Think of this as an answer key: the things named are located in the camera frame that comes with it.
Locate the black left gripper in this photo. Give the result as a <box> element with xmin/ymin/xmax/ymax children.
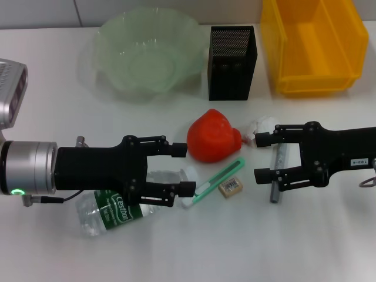
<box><xmin>55</xmin><ymin>135</ymin><xmax>188</xmax><ymax>207</ymax></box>

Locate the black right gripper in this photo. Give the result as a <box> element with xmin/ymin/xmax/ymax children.
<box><xmin>254</xmin><ymin>120</ymin><xmax>376</xmax><ymax>192</ymax></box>

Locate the grey pen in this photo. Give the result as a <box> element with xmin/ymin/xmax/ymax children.
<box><xmin>269</xmin><ymin>142</ymin><xmax>290</xmax><ymax>205</ymax></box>

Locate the white paper ball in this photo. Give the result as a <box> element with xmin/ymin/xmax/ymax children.
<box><xmin>242</xmin><ymin>115</ymin><xmax>281</xmax><ymax>147</ymax></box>

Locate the red-orange toy fruit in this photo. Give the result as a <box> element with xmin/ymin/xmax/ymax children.
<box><xmin>187</xmin><ymin>108</ymin><xmax>244</xmax><ymax>163</ymax></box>

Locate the green utility knife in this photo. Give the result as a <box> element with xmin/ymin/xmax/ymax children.
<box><xmin>180</xmin><ymin>157</ymin><xmax>246</xmax><ymax>209</ymax></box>

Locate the beige eraser with barcode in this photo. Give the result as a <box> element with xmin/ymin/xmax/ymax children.
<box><xmin>217</xmin><ymin>175</ymin><xmax>244</xmax><ymax>200</ymax></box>

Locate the clear green-label water bottle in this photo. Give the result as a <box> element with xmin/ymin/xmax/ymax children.
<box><xmin>75</xmin><ymin>166</ymin><xmax>198</xmax><ymax>237</ymax></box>

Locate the black mesh pen holder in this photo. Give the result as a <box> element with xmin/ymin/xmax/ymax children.
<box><xmin>207</xmin><ymin>25</ymin><xmax>259</xmax><ymax>102</ymax></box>

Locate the translucent green wavy fruit bowl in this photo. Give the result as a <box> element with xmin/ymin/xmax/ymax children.
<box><xmin>93</xmin><ymin>8</ymin><xmax>208</xmax><ymax>105</ymax></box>

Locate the yellow plastic storage bin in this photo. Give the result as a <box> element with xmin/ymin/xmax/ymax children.
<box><xmin>260</xmin><ymin>0</ymin><xmax>370</xmax><ymax>98</ymax></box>

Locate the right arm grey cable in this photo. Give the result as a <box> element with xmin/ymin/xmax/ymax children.
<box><xmin>358</xmin><ymin>158</ymin><xmax>376</xmax><ymax>188</ymax></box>

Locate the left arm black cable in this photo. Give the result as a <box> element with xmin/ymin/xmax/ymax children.
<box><xmin>22</xmin><ymin>135</ymin><xmax>89</xmax><ymax>208</ymax></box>

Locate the left wrist camera housing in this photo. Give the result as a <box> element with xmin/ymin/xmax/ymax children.
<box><xmin>0</xmin><ymin>58</ymin><xmax>29</xmax><ymax>130</ymax></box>

